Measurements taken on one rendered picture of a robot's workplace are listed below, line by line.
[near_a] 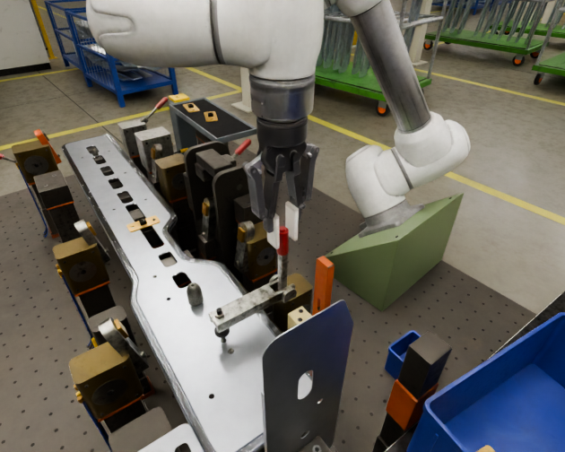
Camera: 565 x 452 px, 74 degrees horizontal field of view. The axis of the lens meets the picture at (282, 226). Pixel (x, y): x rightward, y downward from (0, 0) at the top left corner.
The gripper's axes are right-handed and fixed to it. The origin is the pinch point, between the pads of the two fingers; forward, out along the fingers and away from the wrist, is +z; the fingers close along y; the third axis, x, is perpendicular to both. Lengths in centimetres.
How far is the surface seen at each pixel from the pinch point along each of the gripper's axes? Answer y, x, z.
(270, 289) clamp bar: 2.8, -0.2, 14.4
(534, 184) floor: -302, -61, 122
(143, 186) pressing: 8, -66, 22
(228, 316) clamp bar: 12.8, 1.0, 14.3
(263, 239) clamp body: -4.8, -14.7, 14.7
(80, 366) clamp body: 37.5, -6.0, 17.1
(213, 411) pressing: 21.9, 11.5, 21.6
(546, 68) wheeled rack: -582, -195, 97
